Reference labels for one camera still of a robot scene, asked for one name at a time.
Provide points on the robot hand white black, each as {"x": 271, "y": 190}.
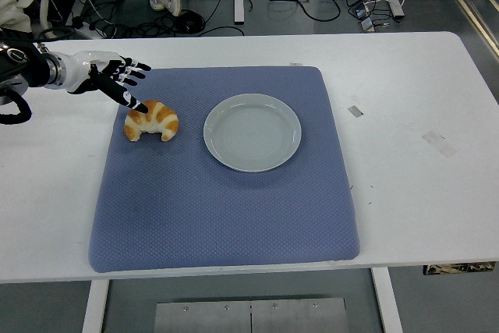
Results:
{"x": 78, "y": 69}

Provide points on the croissant bread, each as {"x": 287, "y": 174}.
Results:
{"x": 160, "y": 120}

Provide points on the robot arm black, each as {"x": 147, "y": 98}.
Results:
{"x": 23, "y": 68}

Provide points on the grey round plate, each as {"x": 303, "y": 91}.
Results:
{"x": 253, "y": 134}

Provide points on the grey metal plate with screws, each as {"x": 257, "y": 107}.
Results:
{"x": 249, "y": 317}

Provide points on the white power strip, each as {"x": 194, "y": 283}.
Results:
{"x": 86, "y": 29}

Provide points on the white garment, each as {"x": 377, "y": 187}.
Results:
{"x": 11, "y": 9}

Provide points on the blue quilted mat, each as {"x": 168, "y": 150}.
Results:
{"x": 218, "y": 212}

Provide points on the white table leg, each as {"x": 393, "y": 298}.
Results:
{"x": 388, "y": 302}
{"x": 95, "y": 305}

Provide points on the grey tape piece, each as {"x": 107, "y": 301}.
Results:
{"x": 356, "y": 111}

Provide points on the grey foot pedal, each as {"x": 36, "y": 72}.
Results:
{"x": 367, "y": 25}

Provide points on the clear tape piece large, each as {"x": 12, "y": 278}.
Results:
{"x": 439, "y": 144}

